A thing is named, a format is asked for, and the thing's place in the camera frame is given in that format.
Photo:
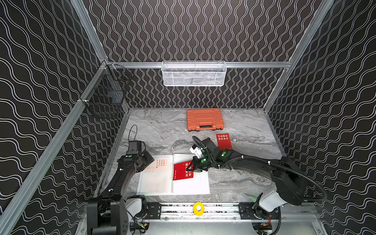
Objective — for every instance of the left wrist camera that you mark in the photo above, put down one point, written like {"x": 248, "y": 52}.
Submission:
{"x": 135, "y": 147}

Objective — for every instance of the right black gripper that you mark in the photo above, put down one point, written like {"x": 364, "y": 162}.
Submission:
{"x": 195, "y": 168}

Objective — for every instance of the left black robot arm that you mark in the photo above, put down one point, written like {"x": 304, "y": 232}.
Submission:
{"x": 107, "y": 213}

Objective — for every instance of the red card top row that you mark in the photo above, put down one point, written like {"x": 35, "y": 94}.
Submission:
{"x": 224, "y": 141}

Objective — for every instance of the white photo album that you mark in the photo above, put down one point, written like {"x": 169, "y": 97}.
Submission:
{"x": 167, "y": 175}

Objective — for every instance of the white wire mesh basket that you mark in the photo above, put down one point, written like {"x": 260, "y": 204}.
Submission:
{"x": 194, "y": 73}

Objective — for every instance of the orange plastic tool case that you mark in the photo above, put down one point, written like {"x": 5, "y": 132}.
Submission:
{"x": 204, "y": 119}

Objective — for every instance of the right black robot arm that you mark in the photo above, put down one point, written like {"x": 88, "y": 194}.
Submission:
{"x": 291, "y": 185}

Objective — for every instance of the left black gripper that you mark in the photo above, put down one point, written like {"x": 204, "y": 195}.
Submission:
{"x": 144, "y": 160}

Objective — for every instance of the beige card small red text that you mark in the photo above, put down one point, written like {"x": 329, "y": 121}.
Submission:
{"x": 160, "y": 165}

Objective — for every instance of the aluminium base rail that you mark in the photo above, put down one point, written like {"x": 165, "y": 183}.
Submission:
{"x": 225, "y": 212}

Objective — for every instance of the yellow tape roll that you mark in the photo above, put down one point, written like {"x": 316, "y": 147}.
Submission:
{"x": 198, "y": 209}

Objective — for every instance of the black wire mesh basket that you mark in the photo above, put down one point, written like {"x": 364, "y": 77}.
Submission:
{"x": 106, "y": 99}

